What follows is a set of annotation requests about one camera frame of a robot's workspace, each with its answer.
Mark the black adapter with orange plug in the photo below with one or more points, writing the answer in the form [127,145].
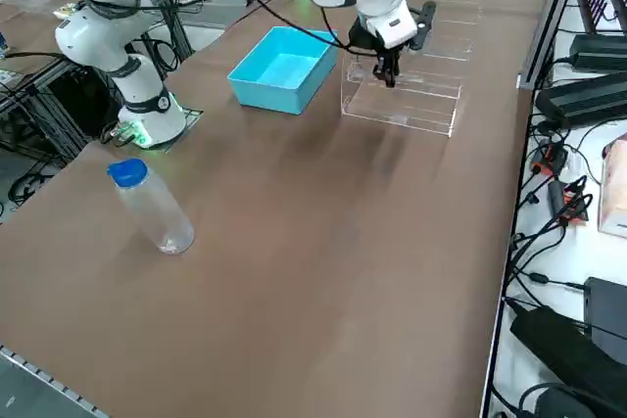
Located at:
[558,198]

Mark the flat black box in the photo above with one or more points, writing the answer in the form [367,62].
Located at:
[610,300]

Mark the clear bottle with blue cap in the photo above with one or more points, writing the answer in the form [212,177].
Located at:
[157,212]

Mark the blue plastic bin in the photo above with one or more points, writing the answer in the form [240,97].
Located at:
[279,70]

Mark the long black power brick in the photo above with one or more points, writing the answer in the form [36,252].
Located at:
[578,100]

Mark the aluminium profile rail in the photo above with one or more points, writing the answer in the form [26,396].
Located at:
[553,21]

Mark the pink cardboard box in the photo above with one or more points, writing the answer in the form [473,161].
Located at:
[614,183]

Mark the black rounded device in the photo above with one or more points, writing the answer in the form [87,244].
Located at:
[563,403]

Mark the large black power brick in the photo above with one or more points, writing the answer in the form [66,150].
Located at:
[553,339]

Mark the orange and black connector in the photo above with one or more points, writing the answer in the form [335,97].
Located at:
[551,158]

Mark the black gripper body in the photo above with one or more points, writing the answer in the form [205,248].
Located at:
[362,36]

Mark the grey ribbed rail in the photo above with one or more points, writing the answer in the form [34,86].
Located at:
[29,388]

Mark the black metal support frame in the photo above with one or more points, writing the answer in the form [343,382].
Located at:
[49,95]

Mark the clear acrylic rack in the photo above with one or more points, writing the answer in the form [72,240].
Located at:
[416,95]

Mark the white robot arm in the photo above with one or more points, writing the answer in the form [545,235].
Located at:
[122,46]

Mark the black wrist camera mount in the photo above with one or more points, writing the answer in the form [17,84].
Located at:
[427,12]

